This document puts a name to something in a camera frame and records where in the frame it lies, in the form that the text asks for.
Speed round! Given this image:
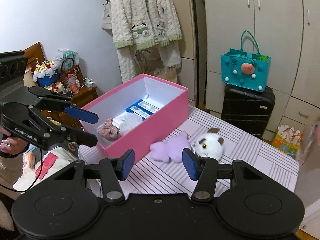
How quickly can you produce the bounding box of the white panda plush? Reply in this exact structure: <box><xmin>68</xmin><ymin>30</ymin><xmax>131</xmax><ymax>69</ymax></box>
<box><xmin>191</xmin><ymin>128</ymin><xmax>225</xmax><ymax>161</ymax></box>

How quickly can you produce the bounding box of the brown paper bag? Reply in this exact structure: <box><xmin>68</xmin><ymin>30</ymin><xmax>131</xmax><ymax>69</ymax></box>
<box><xmin>153</xmin><ymin>68</ymin><xmax>178</xmax><ymax>83</ymax></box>

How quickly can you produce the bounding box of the wooden side cabinet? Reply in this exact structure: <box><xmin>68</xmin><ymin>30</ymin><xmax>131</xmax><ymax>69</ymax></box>
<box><xmin>23</xmin><ymin>42</ymin><xmax>99</xmax><ymax>128</ymax></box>

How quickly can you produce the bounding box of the orange drink bottle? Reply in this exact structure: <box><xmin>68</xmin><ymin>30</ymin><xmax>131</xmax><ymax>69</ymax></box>
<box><xmin>67</xmin><ymin>74</ymin><xmax>79</xmax><ymax>94</ymax></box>

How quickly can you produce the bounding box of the purple star plush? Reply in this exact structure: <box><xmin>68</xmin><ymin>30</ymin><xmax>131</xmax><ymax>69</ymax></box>
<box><xmin>150</xmin><ymin>132</ymin><xmax>191</xmax><ymax>163</ymax></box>

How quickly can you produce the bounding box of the blue flower bucket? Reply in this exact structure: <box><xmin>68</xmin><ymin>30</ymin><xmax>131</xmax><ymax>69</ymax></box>
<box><xmin>32</xmin><ymin>60</ymin><xmax>61</xmax><ymax>87</ymax></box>

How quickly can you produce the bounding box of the pink floral scrunchie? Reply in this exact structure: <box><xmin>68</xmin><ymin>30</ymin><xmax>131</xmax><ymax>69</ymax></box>
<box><xmin>98</xmin><ymin>118</ymin><xmax>120</xmax><ymax>141</ymax></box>

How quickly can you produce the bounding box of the beige tote bag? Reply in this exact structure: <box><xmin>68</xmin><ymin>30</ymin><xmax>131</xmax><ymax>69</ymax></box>
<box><xmin>101</xmin><ymin>2</ymin><xmax>112</xmax><ymax>30</ymax></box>

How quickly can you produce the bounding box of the teal felt handbag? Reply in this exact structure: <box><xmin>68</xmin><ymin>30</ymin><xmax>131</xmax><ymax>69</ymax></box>
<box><xmin>220</xmin><ymin>30</ymin><xmax>271</xmax><ymax>92</ymax></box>

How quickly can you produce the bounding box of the white wardrobe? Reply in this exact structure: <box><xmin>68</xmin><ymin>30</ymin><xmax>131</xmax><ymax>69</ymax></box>
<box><xmin>204</xmin><ymin>0</ymin><xmax>319</xmax><ymax>140</ymax></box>

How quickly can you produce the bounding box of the pink cardboard box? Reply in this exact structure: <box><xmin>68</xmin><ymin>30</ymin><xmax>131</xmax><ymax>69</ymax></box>
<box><xmin>81</xmin><ymin>74</ymin><xmax>189</xmax><ymax>160</ymax></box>

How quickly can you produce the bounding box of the person left hand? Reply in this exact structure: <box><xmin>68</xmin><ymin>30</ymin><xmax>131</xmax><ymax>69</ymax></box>
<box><xmin>1</xmin><ymin>126</ymin><xmax>29</xmax><ymax>155</ymax></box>

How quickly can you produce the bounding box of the cream knitted cardigan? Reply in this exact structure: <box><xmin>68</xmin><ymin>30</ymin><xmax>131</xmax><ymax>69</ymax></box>
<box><xmin>111</xmin><ymin>0</ymin><xmax>183</xmax><ymax>82</ymax></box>

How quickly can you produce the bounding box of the blue wet wipes pack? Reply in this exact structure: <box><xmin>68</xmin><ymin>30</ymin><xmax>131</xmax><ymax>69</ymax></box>
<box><xmin>125</xmin><ymin>99</ymin><xmax>159</xmax><ymax>120</ymax></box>

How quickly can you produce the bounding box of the colourful gift bag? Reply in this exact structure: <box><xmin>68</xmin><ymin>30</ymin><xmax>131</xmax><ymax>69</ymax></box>
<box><xmin>271</xmin><ymin>125</ymin><xmax>303</xmax><ymax>159</ymax></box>

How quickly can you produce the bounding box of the black suitcase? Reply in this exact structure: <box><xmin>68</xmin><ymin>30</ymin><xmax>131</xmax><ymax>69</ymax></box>
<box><xmin>221</xmin><ymin>85</ymin><xmax>276</xmax><ymax>139</ymax></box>

